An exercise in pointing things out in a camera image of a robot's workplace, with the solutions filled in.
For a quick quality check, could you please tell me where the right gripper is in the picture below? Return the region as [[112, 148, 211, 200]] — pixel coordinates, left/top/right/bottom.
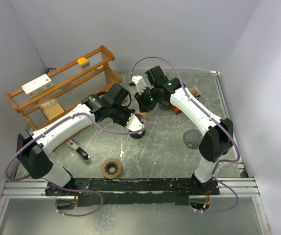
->
[[134, 86, 160, 113]]

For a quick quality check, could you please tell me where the dark glass carafe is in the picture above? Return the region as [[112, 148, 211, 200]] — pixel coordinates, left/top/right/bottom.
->
[[130, 130, 146, 139]]

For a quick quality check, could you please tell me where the orange coffee filter box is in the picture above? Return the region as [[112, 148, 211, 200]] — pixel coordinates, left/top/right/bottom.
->
[[171, 87, 202, 115]]

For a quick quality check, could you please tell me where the clear glass ribbed dripper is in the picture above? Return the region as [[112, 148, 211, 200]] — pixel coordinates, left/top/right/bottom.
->
[[183, 129, 203, 149]]

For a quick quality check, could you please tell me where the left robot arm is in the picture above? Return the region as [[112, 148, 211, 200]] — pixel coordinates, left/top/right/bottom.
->
[[16, 84, 143, 195]]

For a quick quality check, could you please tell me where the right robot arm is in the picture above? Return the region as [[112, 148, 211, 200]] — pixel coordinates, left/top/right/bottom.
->
[[131, 66, 233, 195]]

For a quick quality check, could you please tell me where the silver black coffee scoop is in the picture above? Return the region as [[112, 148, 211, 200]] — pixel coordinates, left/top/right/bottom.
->
[[66, 139, 91, 163]]

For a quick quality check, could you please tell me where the grey glass carafe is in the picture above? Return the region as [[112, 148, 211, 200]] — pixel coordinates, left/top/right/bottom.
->
[[158, 102, 172, 111]]

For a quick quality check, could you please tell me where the orange wooden rack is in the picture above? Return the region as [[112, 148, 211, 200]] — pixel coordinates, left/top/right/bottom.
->
[[6, 45, 121, 131]]

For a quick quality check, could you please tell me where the orange grey small box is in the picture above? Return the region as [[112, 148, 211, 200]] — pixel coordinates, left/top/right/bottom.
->
[[77, 57, 90, 69]]

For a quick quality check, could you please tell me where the white flat box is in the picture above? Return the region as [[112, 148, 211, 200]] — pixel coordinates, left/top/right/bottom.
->
[[22, 74, 54, 98]]

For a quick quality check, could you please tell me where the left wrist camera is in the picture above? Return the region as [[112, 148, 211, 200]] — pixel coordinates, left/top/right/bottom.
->
[[125, 114, 145, 134]]

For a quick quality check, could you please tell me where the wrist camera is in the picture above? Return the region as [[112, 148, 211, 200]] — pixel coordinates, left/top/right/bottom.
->
[[132, 75, 147, 95], [125, 114, 145, 134]]

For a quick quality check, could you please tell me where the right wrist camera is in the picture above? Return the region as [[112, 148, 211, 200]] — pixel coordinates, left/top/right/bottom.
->
[[132, 75, 147, 95]]

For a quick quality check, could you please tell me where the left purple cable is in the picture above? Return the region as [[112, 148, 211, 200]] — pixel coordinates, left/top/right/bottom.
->
[[5, 112, 148, 217]]

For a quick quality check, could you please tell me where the purple cable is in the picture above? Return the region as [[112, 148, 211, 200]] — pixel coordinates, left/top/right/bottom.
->
[[5, 112, 148, 217], [130, 56, 241, 214]]

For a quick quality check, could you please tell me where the brown scalloped dripper ring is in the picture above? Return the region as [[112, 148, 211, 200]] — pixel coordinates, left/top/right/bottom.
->
[[101, 158, 123, 179]]

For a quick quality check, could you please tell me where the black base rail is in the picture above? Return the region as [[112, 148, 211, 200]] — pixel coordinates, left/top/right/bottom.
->
[[45, 178, 219, 207]]

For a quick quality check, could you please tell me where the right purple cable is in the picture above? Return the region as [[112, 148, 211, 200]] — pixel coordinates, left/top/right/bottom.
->
[[130, 56, 241, 214]]

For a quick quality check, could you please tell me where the aluminium frame rail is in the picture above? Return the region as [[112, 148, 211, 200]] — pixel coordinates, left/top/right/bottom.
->
[[1, 177, 260, 198]]

